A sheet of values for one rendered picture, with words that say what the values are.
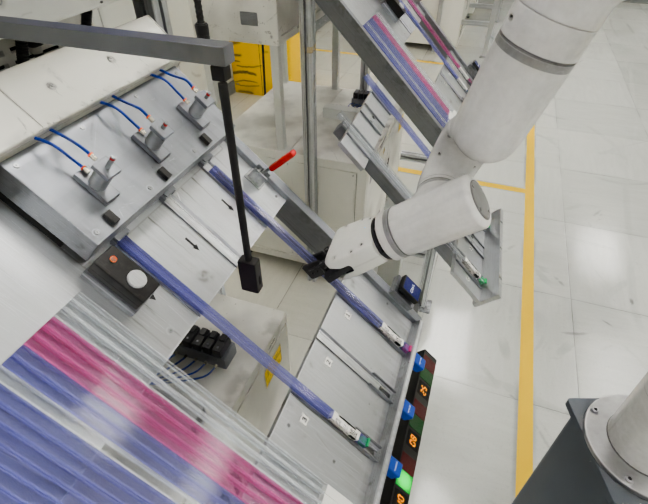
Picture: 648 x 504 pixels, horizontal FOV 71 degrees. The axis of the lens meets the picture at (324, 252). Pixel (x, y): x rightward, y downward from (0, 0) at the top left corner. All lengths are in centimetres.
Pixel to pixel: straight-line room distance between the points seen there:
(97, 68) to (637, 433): 96
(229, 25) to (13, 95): 113
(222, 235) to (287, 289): 132
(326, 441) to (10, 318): 45
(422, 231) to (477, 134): 17
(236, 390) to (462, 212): 60
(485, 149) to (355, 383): 44
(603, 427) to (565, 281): 144
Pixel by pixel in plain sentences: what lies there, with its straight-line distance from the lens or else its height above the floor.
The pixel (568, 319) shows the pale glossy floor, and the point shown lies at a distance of 218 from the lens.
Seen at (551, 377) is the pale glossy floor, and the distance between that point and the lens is 195.
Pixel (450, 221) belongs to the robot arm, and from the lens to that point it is 66.
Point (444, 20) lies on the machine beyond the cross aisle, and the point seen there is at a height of 29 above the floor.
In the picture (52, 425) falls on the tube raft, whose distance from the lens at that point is 57.
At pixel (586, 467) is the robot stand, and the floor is 65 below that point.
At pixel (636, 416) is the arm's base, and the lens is 89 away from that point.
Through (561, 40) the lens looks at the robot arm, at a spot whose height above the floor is 132.
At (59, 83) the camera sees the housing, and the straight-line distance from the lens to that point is 69.
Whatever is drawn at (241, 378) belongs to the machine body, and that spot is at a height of 62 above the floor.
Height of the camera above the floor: 145
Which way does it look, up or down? 41 degrees down
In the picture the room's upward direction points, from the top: straight up
